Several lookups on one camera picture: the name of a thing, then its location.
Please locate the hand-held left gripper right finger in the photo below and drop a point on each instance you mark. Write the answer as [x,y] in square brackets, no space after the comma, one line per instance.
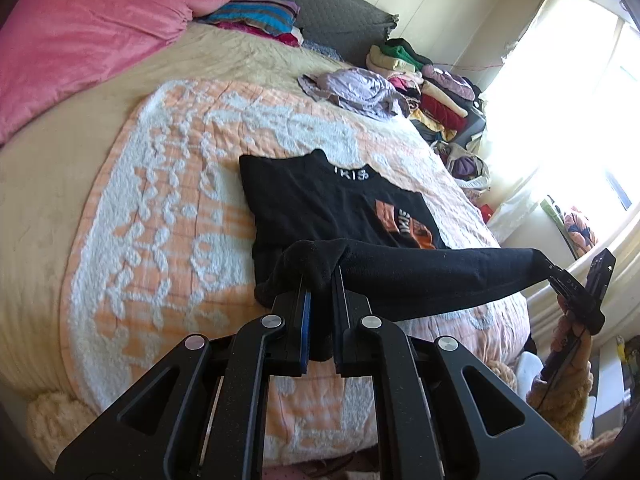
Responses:
[340,332]

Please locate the striped folded garment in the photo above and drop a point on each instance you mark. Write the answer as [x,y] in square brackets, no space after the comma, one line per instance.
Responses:
[255,15]

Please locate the person's right forearm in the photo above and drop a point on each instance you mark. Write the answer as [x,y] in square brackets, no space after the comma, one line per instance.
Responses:
[560,400]

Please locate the blue patterned cloth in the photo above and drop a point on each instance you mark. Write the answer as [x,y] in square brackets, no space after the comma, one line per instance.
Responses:
[322,50]

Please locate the lilac crumpled garment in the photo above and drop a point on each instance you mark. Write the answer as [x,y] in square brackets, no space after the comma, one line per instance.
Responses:
[355,90]

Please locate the bed with beige sheet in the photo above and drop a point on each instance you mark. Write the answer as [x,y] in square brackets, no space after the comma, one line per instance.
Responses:
[60,160]

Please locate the orange and white tufted quilt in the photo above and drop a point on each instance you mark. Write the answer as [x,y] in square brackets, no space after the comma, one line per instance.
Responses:
[165,260]

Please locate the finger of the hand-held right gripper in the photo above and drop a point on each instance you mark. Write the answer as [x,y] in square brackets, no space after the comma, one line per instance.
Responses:
[565,282]

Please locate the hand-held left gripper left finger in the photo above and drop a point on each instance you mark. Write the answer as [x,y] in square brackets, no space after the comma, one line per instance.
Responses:
[304,332]

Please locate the person's right hand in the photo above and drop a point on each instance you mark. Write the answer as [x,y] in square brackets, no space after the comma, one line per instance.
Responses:
[567,325]

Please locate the magenta folded garment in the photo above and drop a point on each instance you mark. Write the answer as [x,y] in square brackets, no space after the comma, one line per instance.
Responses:
[285,37]

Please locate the grey quilted headboard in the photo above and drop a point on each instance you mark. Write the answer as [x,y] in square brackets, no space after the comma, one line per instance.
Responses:
[340,15]

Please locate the black long-sleeve sweater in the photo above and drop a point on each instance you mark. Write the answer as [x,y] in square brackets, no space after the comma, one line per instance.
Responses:
[310,200]

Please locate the pink comforter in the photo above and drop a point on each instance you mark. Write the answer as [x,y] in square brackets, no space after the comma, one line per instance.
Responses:
[75,50]

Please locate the pile of folded clothes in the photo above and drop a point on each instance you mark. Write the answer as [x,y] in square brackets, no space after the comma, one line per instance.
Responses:
[440,100]

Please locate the floral green-edged cloth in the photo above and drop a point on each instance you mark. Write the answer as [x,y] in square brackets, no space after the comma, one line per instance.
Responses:
[577,230]

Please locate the bright window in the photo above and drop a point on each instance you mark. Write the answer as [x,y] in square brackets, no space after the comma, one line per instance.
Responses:
[575,110]

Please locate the bag of purple clothes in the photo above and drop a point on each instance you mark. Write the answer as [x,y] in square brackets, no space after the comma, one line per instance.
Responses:
[467,165]

